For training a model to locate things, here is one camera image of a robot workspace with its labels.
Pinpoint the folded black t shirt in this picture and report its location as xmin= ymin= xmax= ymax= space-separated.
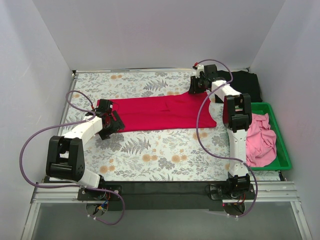
xmin=208 ymin=70 xmax=263 ymax=103

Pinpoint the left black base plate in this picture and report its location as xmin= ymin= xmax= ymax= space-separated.
xmin=77 ymin=184 xmax=122 ymax=201

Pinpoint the pink t shirt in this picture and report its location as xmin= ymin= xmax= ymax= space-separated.
xmin=246 ymin=113 xmax=277 ymax=168

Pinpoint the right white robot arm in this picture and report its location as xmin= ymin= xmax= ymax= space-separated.
xmin=188 ymin=63 xmax=252 ymax=199

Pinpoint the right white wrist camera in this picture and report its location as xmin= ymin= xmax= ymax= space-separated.
xmin=192 ymin=62 xmax=205 ymax=78

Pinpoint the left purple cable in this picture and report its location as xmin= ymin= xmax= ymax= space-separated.
xmin=19 ymin=90 xmax=126 ymax=226

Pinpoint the red t shirt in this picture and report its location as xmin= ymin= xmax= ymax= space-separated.
xmin=111 ymin=92 xmax=217 ymax=132

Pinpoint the green plastic bin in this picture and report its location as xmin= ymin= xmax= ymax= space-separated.
xmin=251 ymin=102 xmax=292 ymax=171

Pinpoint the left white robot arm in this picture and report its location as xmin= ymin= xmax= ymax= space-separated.
xmin=45 ymin=99 xmax=125 ymax=189

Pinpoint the floral table mat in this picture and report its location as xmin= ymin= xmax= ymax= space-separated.
xmin=64 ymin=71 xmax=230 ymax=181

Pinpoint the aluminium frame rail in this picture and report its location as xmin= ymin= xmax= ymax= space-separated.
xmin=31 ymin=181 xmax=302 ymax=222

